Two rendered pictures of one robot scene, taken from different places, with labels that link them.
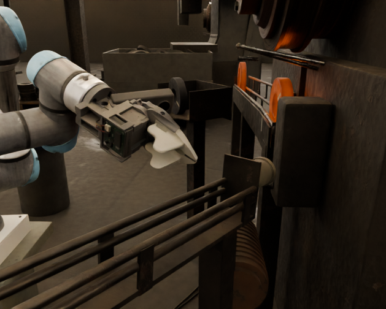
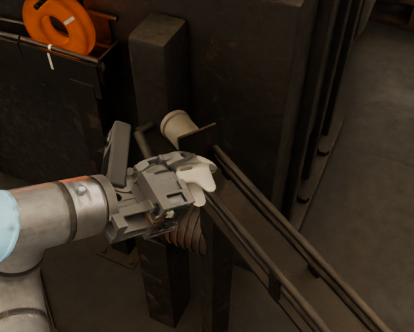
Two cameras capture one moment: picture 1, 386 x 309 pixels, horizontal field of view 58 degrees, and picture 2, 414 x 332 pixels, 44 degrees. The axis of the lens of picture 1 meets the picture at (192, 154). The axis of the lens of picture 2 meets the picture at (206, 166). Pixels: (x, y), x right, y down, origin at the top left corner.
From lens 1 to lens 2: 70 cm
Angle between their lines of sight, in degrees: 61
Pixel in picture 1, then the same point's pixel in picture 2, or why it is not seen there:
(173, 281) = not seen: hidden behind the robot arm
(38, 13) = not seen: outside the picture
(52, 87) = (52, 239)
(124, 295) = (322, 288)
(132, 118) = (171, 184)
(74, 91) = (92, 216)
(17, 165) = not seen: outside the picture
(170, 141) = (204, 173)
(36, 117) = (29, 292)
